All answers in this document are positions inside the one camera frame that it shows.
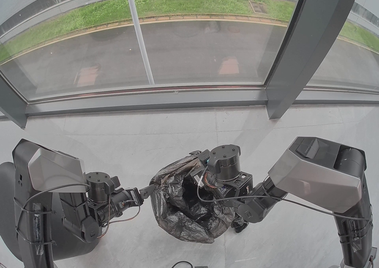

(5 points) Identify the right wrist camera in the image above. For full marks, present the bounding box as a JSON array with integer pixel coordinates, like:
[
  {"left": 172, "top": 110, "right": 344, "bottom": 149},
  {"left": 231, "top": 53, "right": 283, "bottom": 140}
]
[{"left": 198, "top": 149, "right": 212, "bottom": 169}]

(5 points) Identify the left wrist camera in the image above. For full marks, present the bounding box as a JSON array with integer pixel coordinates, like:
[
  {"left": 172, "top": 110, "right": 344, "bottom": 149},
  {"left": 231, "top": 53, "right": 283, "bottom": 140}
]
[{"left": 110, "top": 175, "right": 122, "bottom": 194}]

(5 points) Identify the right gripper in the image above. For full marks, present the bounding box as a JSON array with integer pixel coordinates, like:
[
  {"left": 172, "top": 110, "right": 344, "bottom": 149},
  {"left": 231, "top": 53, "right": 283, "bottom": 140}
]
[{"left": 190, "top": 168, "right": 214, "bottom": 192}]

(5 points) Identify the black plastic bag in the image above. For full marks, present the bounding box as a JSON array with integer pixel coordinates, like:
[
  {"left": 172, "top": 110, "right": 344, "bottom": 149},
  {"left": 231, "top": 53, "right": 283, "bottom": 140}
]
[{"left": 149, "top": 151, "right": 237, "bottom": 244}]

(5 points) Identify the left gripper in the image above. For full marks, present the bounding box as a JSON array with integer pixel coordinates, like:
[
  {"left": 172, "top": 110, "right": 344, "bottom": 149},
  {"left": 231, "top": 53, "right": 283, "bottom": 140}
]
[{"left": 111, "top": 184, "right": 157, "bottom": 213}]

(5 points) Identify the window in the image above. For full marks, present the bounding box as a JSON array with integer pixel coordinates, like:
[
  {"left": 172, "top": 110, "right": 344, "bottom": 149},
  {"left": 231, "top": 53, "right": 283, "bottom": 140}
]
[{"left": 0, "top": 0, "right": 379, "bottom": 129}]

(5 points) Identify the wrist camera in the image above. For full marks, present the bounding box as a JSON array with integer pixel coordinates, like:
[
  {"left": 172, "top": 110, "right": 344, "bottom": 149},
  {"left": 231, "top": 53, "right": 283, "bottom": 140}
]
[
  {"left": 198, "top": 149, "right": 212, "bottom": 169},
  {"left": 110, "top": 175, "right": 122, "bottom": 194}
]

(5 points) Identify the black plastic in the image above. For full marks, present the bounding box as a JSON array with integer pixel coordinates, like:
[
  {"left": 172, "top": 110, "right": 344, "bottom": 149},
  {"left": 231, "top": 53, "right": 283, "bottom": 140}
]
[{"left": 230, "top": 216, "right": 249, "bottom": 234}]

